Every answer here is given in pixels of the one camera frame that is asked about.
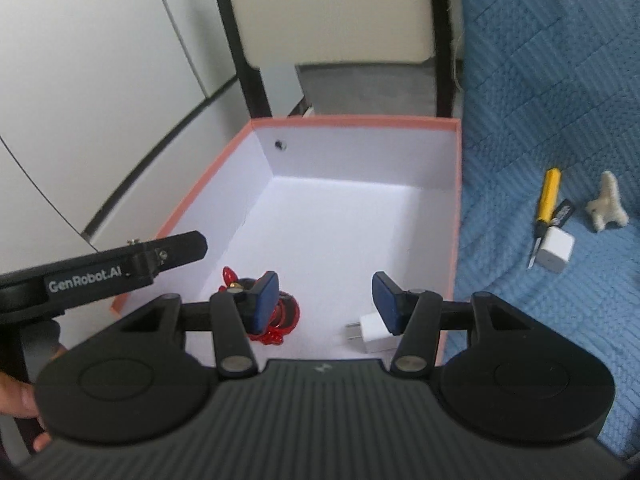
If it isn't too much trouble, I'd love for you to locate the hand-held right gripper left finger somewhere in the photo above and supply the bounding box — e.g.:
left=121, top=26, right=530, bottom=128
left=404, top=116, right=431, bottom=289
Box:
left=117, top=271, right=280, bottom=377

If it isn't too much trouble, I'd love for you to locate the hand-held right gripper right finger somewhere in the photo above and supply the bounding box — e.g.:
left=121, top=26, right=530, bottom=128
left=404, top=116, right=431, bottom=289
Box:
left=371, top=271, right=533, bottom=376

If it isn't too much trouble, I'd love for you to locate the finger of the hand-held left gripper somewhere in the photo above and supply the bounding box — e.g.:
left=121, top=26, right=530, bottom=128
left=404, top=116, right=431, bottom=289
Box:
left=127, top=230, right=208, bottom=286

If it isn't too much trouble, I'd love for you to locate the red lion figurine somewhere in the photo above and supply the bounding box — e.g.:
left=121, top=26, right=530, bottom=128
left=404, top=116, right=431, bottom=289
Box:
left=220, top=266, right=301, bottom=346

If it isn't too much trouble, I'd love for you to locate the pink cardboard box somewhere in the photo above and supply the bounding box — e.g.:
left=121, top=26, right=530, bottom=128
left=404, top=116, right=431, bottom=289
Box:
left=111, top=116, right=461, bottom=367

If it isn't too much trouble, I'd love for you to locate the white charger plug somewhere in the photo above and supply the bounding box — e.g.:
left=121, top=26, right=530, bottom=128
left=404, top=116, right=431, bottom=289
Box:
left=344, top=312, right=401, bottom=355
left=535, top=226, right=576, bottom=274

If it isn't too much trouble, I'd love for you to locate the small yellow-handled screwdriver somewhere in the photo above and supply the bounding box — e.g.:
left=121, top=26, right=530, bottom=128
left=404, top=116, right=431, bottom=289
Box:
left=527, top=168, right=562, bottom=270

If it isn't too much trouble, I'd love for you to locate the cream fluffy hair claw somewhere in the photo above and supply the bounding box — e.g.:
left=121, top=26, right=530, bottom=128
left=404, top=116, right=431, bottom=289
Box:
left=585, top=171, right=630, bottom=233

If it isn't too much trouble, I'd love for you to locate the person's left hand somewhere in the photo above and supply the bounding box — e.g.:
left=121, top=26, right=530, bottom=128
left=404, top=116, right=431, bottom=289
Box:
left=0, top=373, right=52, bottom=455

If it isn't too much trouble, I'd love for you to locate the white wardrobe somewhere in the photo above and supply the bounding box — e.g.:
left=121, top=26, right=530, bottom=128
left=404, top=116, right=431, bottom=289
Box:
left=0, top=0, right=241, bottom=273

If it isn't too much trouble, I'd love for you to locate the blue quilted blanket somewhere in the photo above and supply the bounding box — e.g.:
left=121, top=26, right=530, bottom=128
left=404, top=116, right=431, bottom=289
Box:
left=440, top=0, right=640, bottom=476

